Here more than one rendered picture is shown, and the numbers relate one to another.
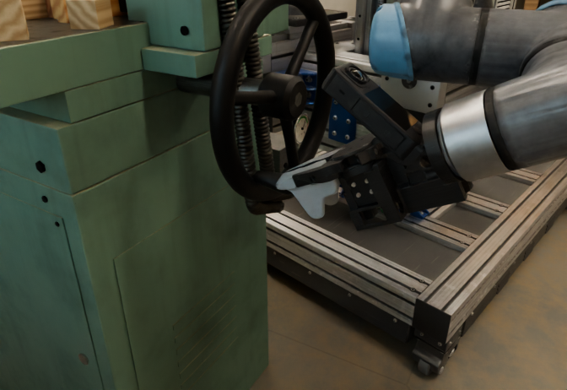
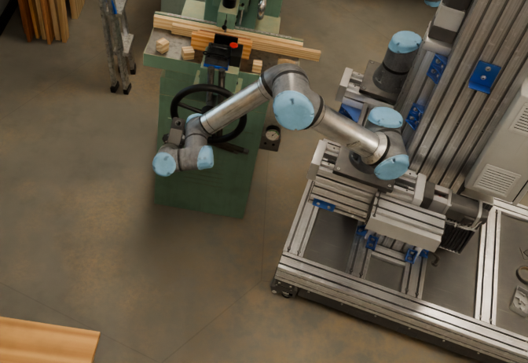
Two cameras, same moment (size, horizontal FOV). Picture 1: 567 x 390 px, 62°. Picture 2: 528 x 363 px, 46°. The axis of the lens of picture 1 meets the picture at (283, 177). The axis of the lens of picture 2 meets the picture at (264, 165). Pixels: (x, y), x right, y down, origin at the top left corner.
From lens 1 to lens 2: 2.07 m
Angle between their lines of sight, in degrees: 47
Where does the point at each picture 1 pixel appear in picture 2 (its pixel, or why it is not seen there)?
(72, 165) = (162, 86)
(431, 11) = (191, 123)
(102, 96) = (177, 75)
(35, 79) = (157, 64)
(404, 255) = (324, 243)
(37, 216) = not seen: hidden behind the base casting
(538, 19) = (190, 144)
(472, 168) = not seen: hidden behind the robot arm
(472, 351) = (302, 310)
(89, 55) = (177, 64)
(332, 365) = (257, 246)
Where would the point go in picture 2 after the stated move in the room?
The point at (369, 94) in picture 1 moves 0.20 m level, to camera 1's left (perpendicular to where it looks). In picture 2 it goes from (173, 129) to (154, 92)
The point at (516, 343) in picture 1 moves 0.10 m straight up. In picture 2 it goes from (322, 335) to (328, 324)
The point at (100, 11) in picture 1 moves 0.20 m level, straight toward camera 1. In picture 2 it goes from (186, 55) to (144, 75)
